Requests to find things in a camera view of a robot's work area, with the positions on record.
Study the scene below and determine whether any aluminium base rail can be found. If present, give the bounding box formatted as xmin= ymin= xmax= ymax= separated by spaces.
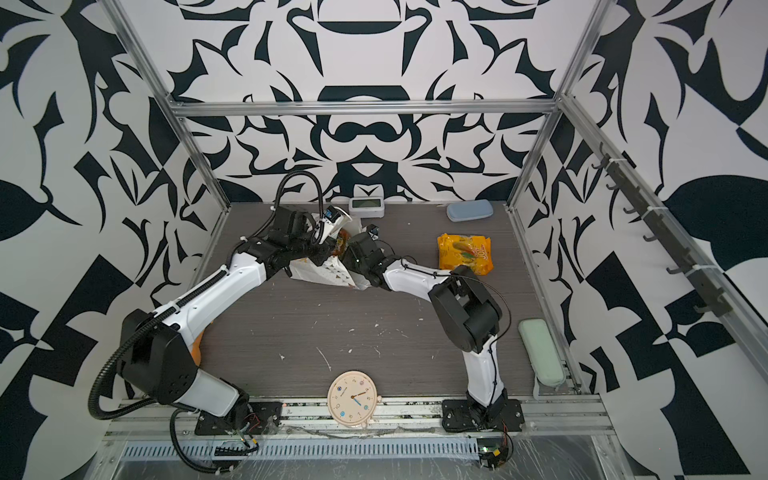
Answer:
xmin=86 ymin=395 xmax=632 ymax=479

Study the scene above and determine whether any yellow snack packet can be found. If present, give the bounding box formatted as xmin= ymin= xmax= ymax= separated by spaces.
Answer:
xmin=437 ymin=234 xmax=494 ymax=276

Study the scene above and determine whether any round beige wall clock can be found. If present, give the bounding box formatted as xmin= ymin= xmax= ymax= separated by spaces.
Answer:
xmin=327 ymin=371 xmax=381 ymax=428

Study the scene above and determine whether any pale green glasses case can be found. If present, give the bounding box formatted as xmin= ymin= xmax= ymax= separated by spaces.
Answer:
xmin=518 ymin=319 xmax=566 ymax=388

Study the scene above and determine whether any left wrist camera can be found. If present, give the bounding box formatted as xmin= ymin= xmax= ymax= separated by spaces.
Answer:
xmin=317 ymin=205 xmax=352 ymax=243

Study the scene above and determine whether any patterned paper gift bag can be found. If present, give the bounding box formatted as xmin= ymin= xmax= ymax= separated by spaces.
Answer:
xmin=289 ymin=215 xmax=371 ymax=290

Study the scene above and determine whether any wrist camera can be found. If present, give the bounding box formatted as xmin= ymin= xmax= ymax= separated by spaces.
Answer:
xmin=366 ymin=224 xmax=379 ymax=240
xmin=317 ymin=205 xmax=352 ymax=243

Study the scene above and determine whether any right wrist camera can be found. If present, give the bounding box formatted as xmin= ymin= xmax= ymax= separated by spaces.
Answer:
xmin=366 ymin=224 xmax=379 ymax=240

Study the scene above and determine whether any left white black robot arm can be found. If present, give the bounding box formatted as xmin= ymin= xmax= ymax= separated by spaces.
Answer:
xmin=112 ymin=207 xmax=334 ymax=430

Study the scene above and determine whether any blue-grey glasses case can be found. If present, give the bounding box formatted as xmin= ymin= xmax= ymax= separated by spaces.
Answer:
xmin=446 ymin=199 xmax=494 ymax=223

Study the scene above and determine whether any orange fish plush toy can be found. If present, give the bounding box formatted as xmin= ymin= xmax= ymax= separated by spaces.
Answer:
xmin=190 ymin=330 xmax=205 ymax=366

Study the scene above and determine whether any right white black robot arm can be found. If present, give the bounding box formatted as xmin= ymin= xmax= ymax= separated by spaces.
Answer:
xmin=341 ymin=232 xmax=523 ymax=433

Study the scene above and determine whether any black wall hook rack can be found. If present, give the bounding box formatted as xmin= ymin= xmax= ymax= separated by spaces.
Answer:
xmin=594 ymin=145 xmax=733 ymax=317

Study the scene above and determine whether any white digital clock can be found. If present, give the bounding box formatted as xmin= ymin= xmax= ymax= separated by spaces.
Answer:
xmin=349 ymin=197 xmax=385 ymax=218

